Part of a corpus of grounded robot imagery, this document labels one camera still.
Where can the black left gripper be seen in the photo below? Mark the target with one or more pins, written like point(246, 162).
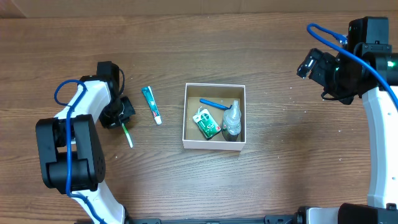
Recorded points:
point(123, 112)

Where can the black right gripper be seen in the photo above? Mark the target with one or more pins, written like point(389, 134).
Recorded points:
point(321, 74)

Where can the green white toothbrush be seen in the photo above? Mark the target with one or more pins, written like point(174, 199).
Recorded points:
point(128, 136)

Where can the green white soap packet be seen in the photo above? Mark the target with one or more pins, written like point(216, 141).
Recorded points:
point(206, 123)

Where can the clear dark liquid bottle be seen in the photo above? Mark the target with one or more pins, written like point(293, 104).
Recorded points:
point(231, 123)

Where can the blue disposable razor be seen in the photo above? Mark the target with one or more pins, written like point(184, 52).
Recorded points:
point(213, 104)

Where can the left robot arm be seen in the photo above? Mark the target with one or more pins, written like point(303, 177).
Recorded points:
point(70, 153)

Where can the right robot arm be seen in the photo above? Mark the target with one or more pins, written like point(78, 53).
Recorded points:
point(365, 67)

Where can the teal white toothpaste tube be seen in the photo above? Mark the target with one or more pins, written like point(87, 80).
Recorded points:
point(148, 94)

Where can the white cardboard box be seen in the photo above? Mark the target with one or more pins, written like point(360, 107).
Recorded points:
point(223, 94)

